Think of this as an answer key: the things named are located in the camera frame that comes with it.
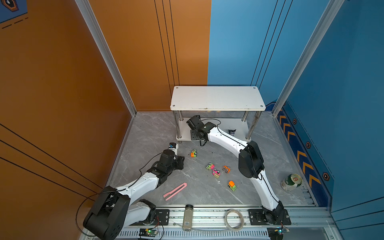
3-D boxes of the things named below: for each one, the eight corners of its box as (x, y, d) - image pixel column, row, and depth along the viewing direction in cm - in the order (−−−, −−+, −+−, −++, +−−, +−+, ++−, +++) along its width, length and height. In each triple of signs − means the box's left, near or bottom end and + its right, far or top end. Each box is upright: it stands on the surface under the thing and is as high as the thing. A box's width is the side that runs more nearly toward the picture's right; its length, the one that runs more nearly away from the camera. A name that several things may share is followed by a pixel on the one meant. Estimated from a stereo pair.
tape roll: (282, 192, 83) (292, 185, 74) (278, 181, 87) (287, 173, 78) (293, 192, 83) (305, 185, 74) (289, 181, 87) (299, 173, 78)
